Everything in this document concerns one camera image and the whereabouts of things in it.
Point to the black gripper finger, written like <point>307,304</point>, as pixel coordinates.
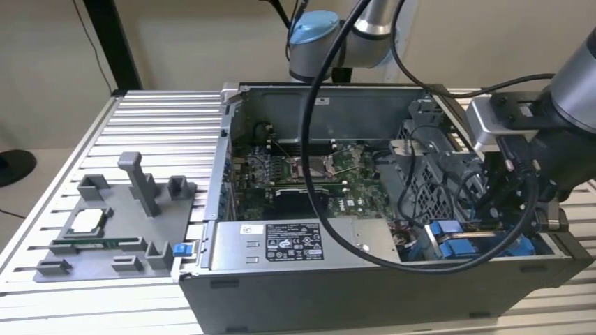
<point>542,214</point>
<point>495,174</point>

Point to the hard disk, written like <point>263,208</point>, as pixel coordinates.
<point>475,234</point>

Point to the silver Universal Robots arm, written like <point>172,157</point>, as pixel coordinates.
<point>307,59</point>

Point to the blue plastic disk carrier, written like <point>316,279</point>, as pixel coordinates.
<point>459,249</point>

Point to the grey metal disk bay cage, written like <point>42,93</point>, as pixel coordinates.
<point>394,185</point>

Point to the black RAM slot bank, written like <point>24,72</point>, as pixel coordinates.
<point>288,147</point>

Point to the green motherboard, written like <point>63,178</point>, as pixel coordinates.
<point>372,178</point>

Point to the CPU socket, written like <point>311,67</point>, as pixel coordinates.
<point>322,169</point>

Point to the black graphics card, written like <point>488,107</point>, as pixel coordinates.
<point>295,202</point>

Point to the dark grey PC case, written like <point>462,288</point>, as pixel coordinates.
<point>326,300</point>

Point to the silver power supply unit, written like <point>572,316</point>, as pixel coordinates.
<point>232,251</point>

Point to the blue case latch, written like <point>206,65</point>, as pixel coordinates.
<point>182,250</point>

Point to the grey plastic parts rack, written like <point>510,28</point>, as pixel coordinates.
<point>122,209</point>

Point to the green RAM stick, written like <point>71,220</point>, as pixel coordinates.
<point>110,243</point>

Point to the silver CPU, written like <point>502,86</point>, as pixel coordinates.
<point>87,221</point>

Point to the black round stand base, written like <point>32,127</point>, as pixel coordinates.
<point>14,169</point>

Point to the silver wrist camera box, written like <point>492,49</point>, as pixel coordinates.
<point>487,122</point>

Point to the black metal frame post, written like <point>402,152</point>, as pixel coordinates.
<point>112,42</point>

